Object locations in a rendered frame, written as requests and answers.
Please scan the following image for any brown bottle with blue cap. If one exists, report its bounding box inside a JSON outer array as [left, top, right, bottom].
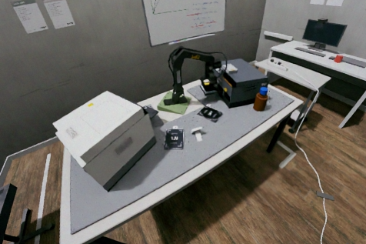
[[253, 87, 268, 112]]

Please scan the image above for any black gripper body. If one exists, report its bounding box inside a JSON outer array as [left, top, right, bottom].
[[200, 75, 210, 81]]

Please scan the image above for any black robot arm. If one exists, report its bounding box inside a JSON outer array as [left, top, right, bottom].
[[163, 49, 221, 105]]

